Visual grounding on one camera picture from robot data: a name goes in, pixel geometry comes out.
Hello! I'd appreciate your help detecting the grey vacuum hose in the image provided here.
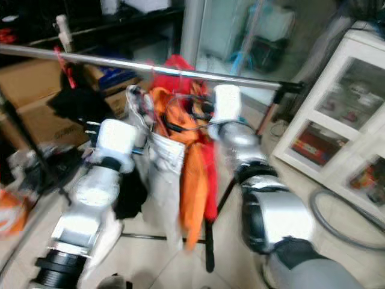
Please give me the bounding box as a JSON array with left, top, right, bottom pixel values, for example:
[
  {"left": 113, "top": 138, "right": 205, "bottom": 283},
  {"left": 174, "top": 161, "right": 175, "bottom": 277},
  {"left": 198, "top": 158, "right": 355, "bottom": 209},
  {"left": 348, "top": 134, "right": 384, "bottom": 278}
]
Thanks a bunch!
[{"left": 310, "top": 190, "right": 385, "bottom": 252}]

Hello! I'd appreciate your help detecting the orange garment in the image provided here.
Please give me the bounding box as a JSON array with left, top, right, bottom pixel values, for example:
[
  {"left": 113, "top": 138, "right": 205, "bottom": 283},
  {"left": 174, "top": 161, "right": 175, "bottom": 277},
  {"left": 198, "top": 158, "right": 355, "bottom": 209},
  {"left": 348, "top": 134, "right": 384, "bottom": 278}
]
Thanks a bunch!
[{"left": 147, "top": 87, "right": 211, "bottom": 250}]

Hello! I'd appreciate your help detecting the grey hanging cloth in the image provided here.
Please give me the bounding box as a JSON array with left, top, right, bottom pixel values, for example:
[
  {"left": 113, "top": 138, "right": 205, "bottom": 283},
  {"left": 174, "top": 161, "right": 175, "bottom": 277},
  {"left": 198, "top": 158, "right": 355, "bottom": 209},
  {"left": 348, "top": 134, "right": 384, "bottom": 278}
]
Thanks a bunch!
[{"left": 301, "top": 0, "right": 362, "bottom": 79}]

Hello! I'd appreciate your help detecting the black shelf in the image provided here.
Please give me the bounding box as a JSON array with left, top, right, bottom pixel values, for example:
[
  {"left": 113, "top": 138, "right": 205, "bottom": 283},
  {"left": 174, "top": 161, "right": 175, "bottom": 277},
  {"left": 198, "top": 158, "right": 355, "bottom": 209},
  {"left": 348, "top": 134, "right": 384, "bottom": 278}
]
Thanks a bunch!
[{"left": 0, "top": 0, "right": 184, "bottom": 58}]

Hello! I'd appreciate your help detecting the black fabric case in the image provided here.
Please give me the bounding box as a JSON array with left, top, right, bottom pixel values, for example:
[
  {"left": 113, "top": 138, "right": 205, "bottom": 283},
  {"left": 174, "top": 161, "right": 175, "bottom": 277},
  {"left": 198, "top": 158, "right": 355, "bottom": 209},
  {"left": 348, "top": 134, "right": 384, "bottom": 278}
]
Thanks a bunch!
[{"left": 30, "top": 144, "right": 79, "bottom": 181}]

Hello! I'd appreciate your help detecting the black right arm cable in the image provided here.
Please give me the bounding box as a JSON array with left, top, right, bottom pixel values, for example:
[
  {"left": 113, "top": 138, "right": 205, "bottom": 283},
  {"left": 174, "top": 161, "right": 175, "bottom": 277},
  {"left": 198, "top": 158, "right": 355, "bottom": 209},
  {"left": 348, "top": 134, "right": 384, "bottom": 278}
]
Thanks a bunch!
[{"left": 165, "top": 117, "right": 253, "bottom": 134}]

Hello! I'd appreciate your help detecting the white patterned garment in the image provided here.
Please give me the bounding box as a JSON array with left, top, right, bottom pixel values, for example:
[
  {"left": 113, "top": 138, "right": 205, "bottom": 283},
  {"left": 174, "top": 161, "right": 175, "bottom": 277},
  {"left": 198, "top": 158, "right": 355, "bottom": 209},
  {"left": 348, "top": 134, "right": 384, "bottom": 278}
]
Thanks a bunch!
[{"left": 125, "top": 84, "right": 184, "bottom": 238}]

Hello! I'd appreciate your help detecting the black garment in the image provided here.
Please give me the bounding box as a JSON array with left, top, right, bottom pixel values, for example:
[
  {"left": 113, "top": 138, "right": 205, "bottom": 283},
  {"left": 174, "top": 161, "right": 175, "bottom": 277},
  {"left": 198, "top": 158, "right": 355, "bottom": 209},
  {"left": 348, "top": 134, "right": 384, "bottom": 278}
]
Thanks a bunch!
[{"left": 47, "top": 90, "right": 97, "bottom": 133}]

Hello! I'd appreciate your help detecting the chrome rail clothes rack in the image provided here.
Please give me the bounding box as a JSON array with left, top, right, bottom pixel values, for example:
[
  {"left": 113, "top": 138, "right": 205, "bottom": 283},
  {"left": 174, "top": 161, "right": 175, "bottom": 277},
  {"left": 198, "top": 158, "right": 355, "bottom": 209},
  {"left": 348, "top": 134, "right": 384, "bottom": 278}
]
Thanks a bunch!
[{"left": 0, "top": 43, "right": 304, "bottom": 275}]

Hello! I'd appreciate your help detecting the red mesh jersey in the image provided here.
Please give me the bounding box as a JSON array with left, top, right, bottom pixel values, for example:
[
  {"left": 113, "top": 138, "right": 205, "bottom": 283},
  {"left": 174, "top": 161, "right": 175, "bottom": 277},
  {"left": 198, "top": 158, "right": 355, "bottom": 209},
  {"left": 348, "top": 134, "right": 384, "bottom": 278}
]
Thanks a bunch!
[{"left": 147, "top": 55, "right": 217, "bottom": 223}]

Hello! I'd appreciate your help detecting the white glass door cabinet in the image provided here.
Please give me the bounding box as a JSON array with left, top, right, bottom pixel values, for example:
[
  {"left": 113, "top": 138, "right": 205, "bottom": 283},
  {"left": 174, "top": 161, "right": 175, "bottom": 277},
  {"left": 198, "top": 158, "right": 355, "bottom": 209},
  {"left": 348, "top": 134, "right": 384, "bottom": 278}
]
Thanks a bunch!
[{"left": 271, "top": 27, "right": 385, "bottom": 208}]

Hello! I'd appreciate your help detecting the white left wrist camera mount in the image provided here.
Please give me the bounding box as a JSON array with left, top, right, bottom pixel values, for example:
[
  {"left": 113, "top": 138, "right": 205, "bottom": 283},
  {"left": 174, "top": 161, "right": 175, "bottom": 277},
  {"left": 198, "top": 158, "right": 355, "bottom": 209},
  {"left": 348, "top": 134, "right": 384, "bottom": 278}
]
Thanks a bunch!
[{"left": 96, "top": 119, "right": 139, "bottom": 172}]

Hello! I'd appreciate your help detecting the glass sliding door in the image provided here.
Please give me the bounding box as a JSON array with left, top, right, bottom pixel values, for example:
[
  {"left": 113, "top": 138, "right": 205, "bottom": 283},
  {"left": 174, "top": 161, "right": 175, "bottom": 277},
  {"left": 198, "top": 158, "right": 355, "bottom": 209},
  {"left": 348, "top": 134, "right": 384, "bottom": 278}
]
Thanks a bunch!
[{"left": 192, "top": 0, "right": 325, "bottom": 79}]

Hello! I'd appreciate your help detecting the red ribbon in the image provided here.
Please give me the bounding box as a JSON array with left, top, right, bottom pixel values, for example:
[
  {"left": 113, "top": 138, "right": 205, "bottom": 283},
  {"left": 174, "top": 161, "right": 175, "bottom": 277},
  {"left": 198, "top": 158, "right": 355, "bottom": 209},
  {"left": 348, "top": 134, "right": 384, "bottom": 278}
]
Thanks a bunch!
[{"left": 54, "top": 47, "right": 77, "bottom": 89}]

